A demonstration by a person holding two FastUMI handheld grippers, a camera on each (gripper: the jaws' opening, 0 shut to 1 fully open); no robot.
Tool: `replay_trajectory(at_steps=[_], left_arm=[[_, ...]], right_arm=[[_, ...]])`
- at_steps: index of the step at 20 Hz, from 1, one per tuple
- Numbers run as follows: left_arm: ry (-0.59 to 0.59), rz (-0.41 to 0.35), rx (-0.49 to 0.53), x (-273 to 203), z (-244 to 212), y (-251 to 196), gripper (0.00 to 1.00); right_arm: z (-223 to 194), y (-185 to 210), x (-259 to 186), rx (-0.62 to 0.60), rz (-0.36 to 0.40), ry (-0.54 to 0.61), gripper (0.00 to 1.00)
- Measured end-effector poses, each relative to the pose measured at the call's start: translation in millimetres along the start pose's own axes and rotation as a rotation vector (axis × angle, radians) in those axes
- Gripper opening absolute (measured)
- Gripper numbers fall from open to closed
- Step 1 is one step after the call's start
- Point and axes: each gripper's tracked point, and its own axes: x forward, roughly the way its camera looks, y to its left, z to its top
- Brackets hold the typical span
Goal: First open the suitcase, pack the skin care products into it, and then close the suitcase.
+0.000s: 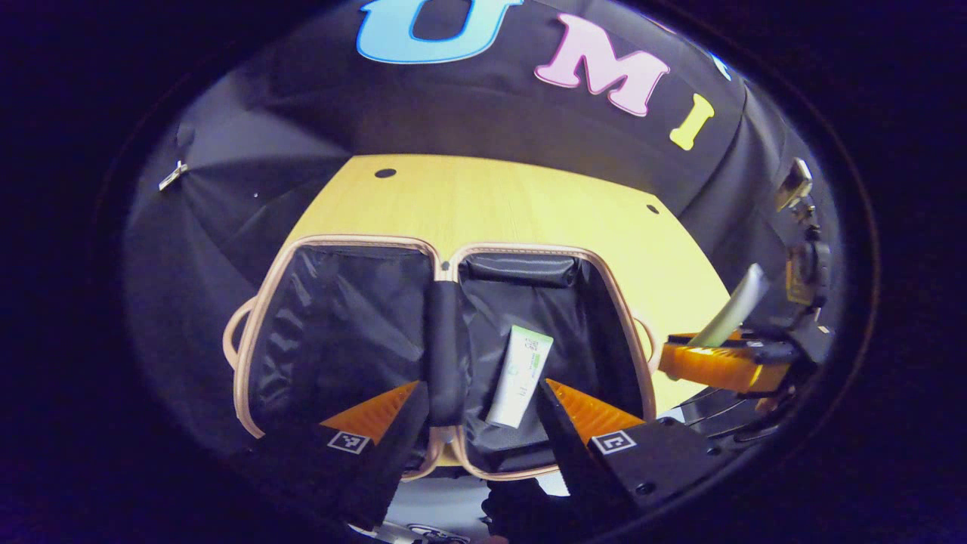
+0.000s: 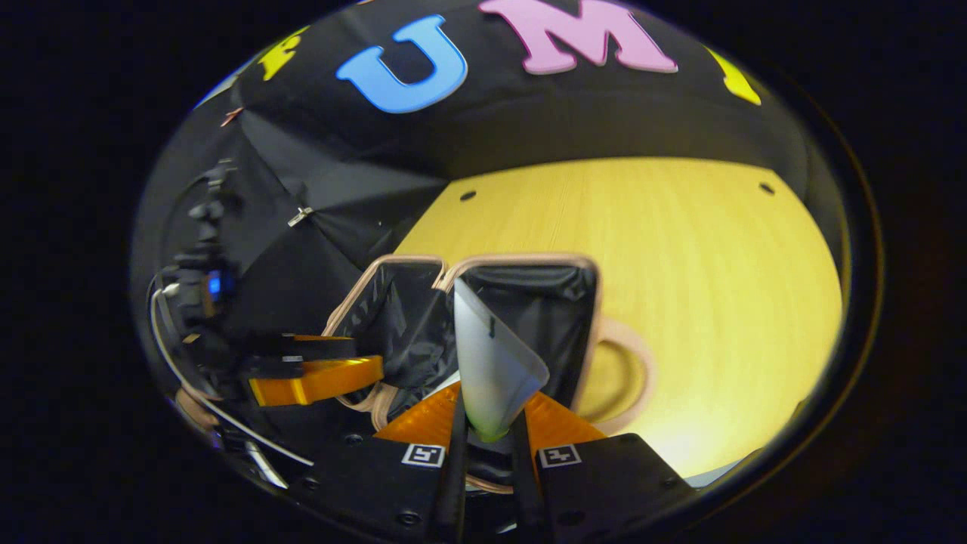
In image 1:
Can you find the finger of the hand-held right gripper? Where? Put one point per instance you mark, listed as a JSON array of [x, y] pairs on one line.
[[770, 347], [718, 370]]

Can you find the white green skincare tube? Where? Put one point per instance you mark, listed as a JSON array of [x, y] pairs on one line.
[[517, 378]]

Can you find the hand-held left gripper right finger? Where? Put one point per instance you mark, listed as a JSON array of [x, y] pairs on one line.
[[566, 453]]

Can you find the black backdrop cloth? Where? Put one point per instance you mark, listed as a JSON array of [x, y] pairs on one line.
[[483, 113]]

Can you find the silver clip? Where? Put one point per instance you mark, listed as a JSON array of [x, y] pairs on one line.
[[172, 175]]

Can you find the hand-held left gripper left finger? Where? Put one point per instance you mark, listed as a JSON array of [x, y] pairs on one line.
[[393, 461]]

